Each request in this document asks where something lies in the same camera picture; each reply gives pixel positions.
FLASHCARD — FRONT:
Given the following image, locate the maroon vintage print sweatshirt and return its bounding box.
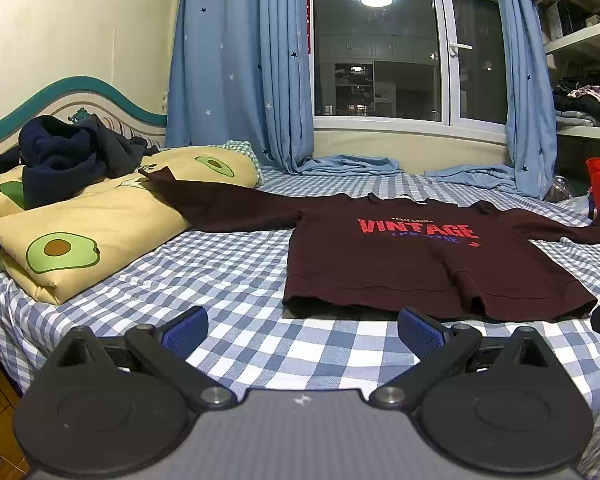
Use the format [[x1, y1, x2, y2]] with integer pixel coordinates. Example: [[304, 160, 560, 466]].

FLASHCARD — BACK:
[[147, 169, 600, 322]]

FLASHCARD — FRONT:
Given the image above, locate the dark navy clothes pile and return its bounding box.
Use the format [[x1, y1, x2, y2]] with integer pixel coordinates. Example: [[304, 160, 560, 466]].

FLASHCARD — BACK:
[[0, 114, 159, 209]]

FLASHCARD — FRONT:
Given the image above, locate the white shelf with clothes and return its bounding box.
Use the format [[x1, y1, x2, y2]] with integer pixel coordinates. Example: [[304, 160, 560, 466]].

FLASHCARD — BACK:
[[532, 0, 600, 140]]

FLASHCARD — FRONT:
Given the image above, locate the clear plastic bag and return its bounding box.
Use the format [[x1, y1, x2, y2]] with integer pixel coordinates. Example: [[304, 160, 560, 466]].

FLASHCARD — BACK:
[[544, 174, 577, 203]]

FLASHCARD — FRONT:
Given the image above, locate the yellow avocado print pillow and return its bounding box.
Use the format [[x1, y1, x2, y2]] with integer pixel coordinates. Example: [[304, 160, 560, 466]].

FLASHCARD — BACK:
[[0, 145, 258, 304]]

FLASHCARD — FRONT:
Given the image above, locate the right blue star curtain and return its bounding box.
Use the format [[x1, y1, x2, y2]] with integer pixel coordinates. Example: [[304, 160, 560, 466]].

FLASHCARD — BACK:
[[426, 0, 557, 200]]

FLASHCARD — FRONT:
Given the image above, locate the blue star curtain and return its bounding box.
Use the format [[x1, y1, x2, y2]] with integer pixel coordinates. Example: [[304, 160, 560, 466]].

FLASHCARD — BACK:
[[426, 0, 557, 200], [166, 0, 399, 176]]

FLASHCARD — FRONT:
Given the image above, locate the green checkered pillow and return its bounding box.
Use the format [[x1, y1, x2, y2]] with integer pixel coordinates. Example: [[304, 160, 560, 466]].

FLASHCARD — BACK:
[[221, 140, 264, 188]]

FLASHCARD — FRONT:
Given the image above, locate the teal wavy headboard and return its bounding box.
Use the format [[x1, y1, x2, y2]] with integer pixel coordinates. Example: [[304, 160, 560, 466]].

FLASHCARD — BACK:
[[0, 76, 166, 155]]

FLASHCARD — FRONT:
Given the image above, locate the left blue star curtain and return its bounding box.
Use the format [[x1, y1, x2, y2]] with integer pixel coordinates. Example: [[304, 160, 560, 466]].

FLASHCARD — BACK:
[[166, 0, 399, 176]]

